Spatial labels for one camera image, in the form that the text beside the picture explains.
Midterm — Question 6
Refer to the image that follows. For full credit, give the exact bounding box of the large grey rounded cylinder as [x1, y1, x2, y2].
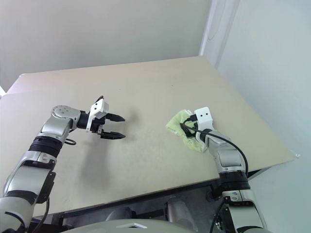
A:
[165, 195, 197, 229]

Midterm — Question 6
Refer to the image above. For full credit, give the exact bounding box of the light green towel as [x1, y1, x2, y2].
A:
[166, 109, 214, 154]

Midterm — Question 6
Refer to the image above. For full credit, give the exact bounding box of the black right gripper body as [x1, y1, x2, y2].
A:
[179, 116, 201, 139]

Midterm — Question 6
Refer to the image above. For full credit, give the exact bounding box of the pale green robot torso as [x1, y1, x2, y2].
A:
[60, 218, 195, 233]

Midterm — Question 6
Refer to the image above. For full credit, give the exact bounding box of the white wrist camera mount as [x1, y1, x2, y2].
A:
[85, 100, 110, 133]
[193, 106, 216, 143]

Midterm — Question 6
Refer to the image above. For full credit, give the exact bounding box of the small grey rounded cylinder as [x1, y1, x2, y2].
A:
[106, 206, 134, 221]

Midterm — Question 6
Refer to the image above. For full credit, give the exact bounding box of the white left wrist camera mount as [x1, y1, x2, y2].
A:
[85, 100, 110, 133]

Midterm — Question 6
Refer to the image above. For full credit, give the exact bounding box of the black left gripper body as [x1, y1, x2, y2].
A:
[90, 116, 108, 139]

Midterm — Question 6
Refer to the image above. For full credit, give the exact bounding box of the black table frame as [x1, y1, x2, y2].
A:
[31, 169, 263, 229]

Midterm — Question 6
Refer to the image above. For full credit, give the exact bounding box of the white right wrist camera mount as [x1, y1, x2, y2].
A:
[193, 106, 216, 143]

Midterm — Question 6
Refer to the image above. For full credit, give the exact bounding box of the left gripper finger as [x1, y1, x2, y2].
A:
[104, 113, 126, 122]
[100, 131, 127, 140]

